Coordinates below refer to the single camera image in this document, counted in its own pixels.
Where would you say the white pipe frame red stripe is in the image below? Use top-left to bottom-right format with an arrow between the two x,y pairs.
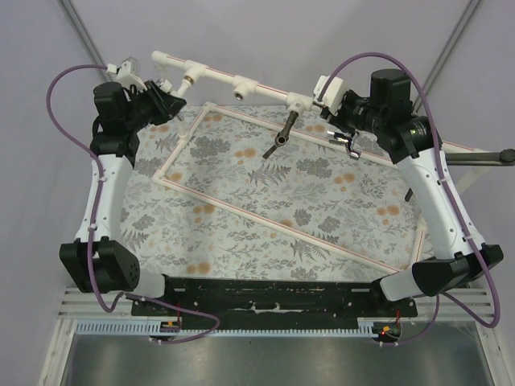
149,49 -> 494,274

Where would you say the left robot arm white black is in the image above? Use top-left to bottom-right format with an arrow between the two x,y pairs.
59,80 -> 186,298

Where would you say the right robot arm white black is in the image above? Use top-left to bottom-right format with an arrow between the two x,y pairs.
314,68 -> 504,302

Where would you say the chrome faucet on mat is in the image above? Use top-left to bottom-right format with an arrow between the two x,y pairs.
327,130 -> 361,160

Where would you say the dark grey lever faucet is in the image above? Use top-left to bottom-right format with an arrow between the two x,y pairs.
262,111 -> 299,160

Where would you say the small black object on mat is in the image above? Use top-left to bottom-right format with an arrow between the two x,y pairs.
405,189 -> 414,202

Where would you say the floral patterned table mat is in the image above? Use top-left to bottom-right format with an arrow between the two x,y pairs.
122,107 -> 432,280

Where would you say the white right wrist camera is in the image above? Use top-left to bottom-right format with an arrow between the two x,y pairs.
313,76 -> 348,115

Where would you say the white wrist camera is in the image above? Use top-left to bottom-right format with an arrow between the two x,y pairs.
313,76 -> 348,115
106,57 -> 146,91

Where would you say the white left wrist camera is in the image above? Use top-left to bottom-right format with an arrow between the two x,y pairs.
106,57 -> 146,91

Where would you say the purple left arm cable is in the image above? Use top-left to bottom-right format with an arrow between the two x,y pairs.
46,64 -> 221,345

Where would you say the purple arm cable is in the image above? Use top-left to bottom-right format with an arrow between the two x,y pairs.
46,64 -> 221,345
319,51 -> 501,347

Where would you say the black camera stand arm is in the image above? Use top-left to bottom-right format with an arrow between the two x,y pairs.
445,149 -> 514,166

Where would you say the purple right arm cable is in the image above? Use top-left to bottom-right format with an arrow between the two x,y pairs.
319,51 -> 501,347

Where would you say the white slotted cable duct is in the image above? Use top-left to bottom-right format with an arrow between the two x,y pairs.
75,319 -> 381,335

